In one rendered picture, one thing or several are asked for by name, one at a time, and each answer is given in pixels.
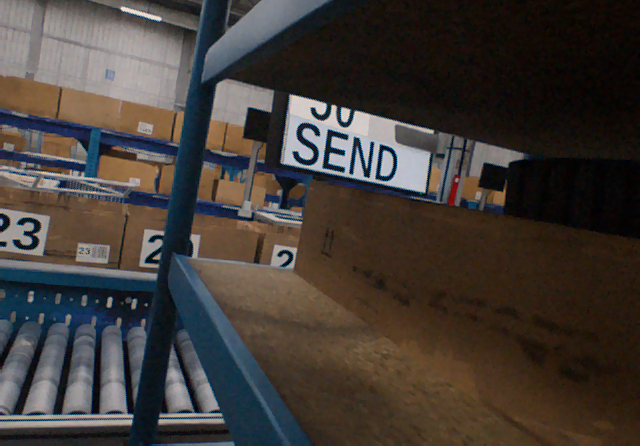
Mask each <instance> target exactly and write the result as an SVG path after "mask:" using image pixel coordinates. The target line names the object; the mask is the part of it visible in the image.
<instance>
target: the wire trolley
mask: <svg viewBox="0 0 640 446"><path fill-rule="evenodd" d="M0 170H2V171H3V175H2V174H0V177H1V181H0V185H2V182H3V185H2V186H9V187H18V188H19V187H20V184H21V188H24V189H26V188H30V189H33V190H34V189H38V190H40V189H41V192H42V190H48V193H49V191H51V192H55V194H56V192H57V194H58V192H61V193H65V192H66V195H68V196H69V195H71V196H73V195H72V194H70V193H74V196H75V193H76V196H75V197H78V194H80V197H81V194H84V198H86V197H87V198H88V195H94V197H93V199H95V195H97V199H98V196H100V200H101V196H102V200H103V201H104V198H106V196H108V201H109V197H111V202H112V199H113V197H115V202H116V197H117V198H119V202H120V198H123V201H124V198H127V199H129V198H130V197H129V196H127V195H129V194H130V193H131V191H132V190H133V188H134V187H135V184H134V183H125V182H117V181H109V180H101V179H93V178H85V177H76V176H69V175H61V174H52V173H44V172H41V173H38V172H29V171H21V170H12V169H4V168H0ZM4 171H10V172H11V176H12V172H19V173H20V175H21V173H27V180H28V174H35V177H36V175H39V176H38V178H36V179H35V178H34V182H33V184H32V185H28V184H27V180H26V183H23V182H21V181H20V175H19V181H18V180H16V179H12V178H11V176H10V177H7V176H5V175H4ZM44 176H45V177H50V182H51V177H53V178H57V183H58V178H62V179H68V181H69V179H70V180H73V186H74V181H76V185H77V182H79V185H80V183H83V185H84V184H86V186H87V185H89V187H90V186H92V188H93V187H95V191H96V188H98V193H95V191H94V192H92V188H91V192H89V187H88V192H86V186H85V191H83V186H81V191H79V186H78V191H76V186H75V189H73V186H72V189H70V187H71V181H70V187H69V189H67V188H68V182H67V188H57V184H56V187H50V183H49V187H46V186H43V181H42V186H38V184H39V183H40V181H41V179H42V178H43V180H44ZM3 178H4V180H3ZM5 179H6V185H4V181H5ZM7 180H9V184H8V185H7ZM11 181H12V184H11V186H10V182H11ZM84 181H88V182H96V183H104V184H113V185H121V186H130V187H128V188H127V191H126V192H125V193H124V194H120V193H117V192H113V191H110V189H107V188H103V187H100V186H97V185H94V184H91V183H87V182H84ZM13 182H16V184H14V186H12V185H13ZM17 183H18V186H16V185H17ZM23 186H25V187H23ZM99 189H101V193H99ZM102 191H106V192H109V194H106V192H104V194H103V193H102ZM68 193H69V194H68ZM110 193H112V194H110ZM85 194H86V197H85ZM113 194H115V195H113ZM103 196H104V198H103ZM97 199H96V200H97ZM123 201H122V204H123ZM119 202H118V203H119Z"/></svg>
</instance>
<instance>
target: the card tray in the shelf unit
mask: <svg viewBox="0 0 640 446"><path fill-rule="evenodd" d="M293 273H294V274H296V275H297V276H299V277H300V278H301V279H303V280H305V281H307V282H308V283H310V284H311V285H312V286H314V287H315V288H317V289H318V290H320V291H321V292H322V294H324V295H325V296H327V297H328V298H331V299H332V300H333V301H335V302H336V303H338V304H339V305H341V306H342V307H343V308H345V309H346V310H348V311H349V312H351V313H352V314H353V315H355V316H357V317H359V318H360V320H362V321H363V322H364V323H366V324H367V325H369V326H370V327H372V328H373V329H374V330H376V331H377V332H379V333H380V334H383V335H384V336H385V337H387V338H388V339H390V340H391V341H393V342H394V344H395V345H397V346H398V347H400V348H401V349H403V350H404V351H406V352H408V353H409V354H411V355H412V356H414V357H415V358H416V359H418V360H419V361H421V362H422V363H424V364H425V365H426V366H428V368H430V369H432V370H433V371H435V372H436V373H437V374H439V375H440V376H442V377H443V378H445V379H446V380H447V381H449V382H450V383H452V384H454V385H456V386H457V387H458V388H460V389H461V391H463V392H464V393H466V394H467V395H468V396H470V397H471V398H473V399H474V400H477V401H478V402H480V403H481V404H482V405H484V406H485V407H487V408H488V409H490V410H491V411H492V412H494V414H495V415H497V416H498V417H501V418H502V419H503V420H505V421H506V422H508V423H509V424H511V425H512V426H513V427H515V428H516V429H518V430H519V431H522V432H523V433H524V435H526V436H527V437H529V438H530V439H532V440H533V441H534V442H536V443H537V444H539V445H540V446H640V238H635V237H629V236H624V235H618V234H612V233H606V232H600V231H595V230H588V229H583V228H577V227H571V226H565V225H560V224H554V223H548V222H542V221H537V220H531V219H524V218H519V217H513V216H508V214H501V213H496V212H490V211H485V210H478V209H473V208H467V207H462V206H455V205H449V204H444V203H438V202H433V201H426V200H421V199H415V198H410V197H403V196H398V195H392V194H386V193H380V192H374V191H369V190H363V189H358V187H351V186H346V185H340V184H335V183H328V182H323V181H317V180H311V181H310V186H309V189H308V194H307V199H306V205H305V210H303V217H302V222H301V228H300V233H299V239H298V245H297V251H296V256H295V262H294V268H293Z"/></svg>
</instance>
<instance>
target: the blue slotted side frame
mask: <svg viewBox="0 0 640 446"><path fill-rule="evenodd" d="M155 286H156V281H149V280H138V279H125V278H114V277H102V276H91V275H78V274H67V273H55V272H44V271H31V270H20V269H8V268H0V293H1V290H5V298H4V300H0V316H1V317H0V320H7V321H9V322H11V321H10V319H11V312H12V311H16V312H17V316H15V322H13V323H12V322H11V324H12V325H13V332H12V334H11V336H10V339H9V341H8V343H7V345H6V347H12V345H13V343H14V341H15V339H17V335H18V333H19V331H20V329H21V327H22V326H23V324H25V323H26V322H30V321H34V322H37V323H39V318H40V313H44V321H43V323H42V324H40V323H39V324H40V325H41V326H42V333H41V336H40V340H39V343H37V346H36V348H44V345H45V341H46V337H47V334H48V331H49V328H50V327H51V326H52V325H53V324H55V323H64V324H66V318H67V316H68V314H70V316H71V320H70V324H69V325H67V326H68V327H69V329H70V332H69V337H68V343H67V348H66V349H73V345H74V338H75V332H76V330H77V328H78V327H79V326H81V325H84V324H90V325H91V324H92V318H93V317H96V318H97V319H96V325H95V326H94V328H95V330H96V338H95V350H101V334H102V331H103V329H104V328H105V327H108V326H116V324H117V319H118V318H120V319H121V324H120V327H119V328H120V330H121V337H122V351H128V347H127V332H128V331H129V330H131V329H132V328H134V327H140V326H141V321H142V320H145V325H144V328H143V329H144V330H145V333H146V335H147V330H148V324H149V318H150V311H151V305H152V299H154V293H155ZM29 292H33V299H32V302H28V296H29ZM56 294H61V301H60V303H58V304H56V303H55V299H56ZM16 295H19V296H18V297H16ZM84 296H87V303H86V305H81V302H83V297H84ZM43 297H46V299H44V298H43ZM110 297H112V298H113V300H112V306H111V307H108V299H109V298H110ZM128 297H130V298H132V302H131V303H126V302H125V299H126V298H128ZM70 299H73V300H72V301H71V300H70ZM134 299H136V300H137V303H136V308H135V309H133V308H132V304H133V300H134ZM96 300H98V302H96ZM121 302H123V304H121ZM145 304H147V305H146V306H145ZM26 317H29V319H26ZM53 319H56V320H55V321H54V320H53ZM80 320H82V322H80ZM105 321H108V323H105ZM129 323H133V324H132V325H129ZM176 325H179V327H176ZM183 329H186V327H185V325H184V323H183V320H182V318H181V314H180V312H179V311H177V318H176V323H175V329H174V335H173V341H172V345H173V348H174V351H175V353H178V350H177V347H176V344H175V340H174V336H175V334H176V333H177V332H179V331H180V330H183Z"/></svg>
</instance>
